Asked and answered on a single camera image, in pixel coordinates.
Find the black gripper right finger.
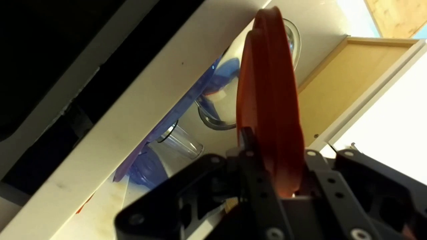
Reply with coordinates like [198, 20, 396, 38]
[303, 144, 427, 240]

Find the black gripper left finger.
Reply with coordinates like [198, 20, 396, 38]
[112, 126, 287, 240]

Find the flat blue lid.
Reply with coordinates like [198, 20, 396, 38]
[112, 56, 244, 184]

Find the white kitchen countertop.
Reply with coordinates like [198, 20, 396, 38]
[0, 0, 348, 240]

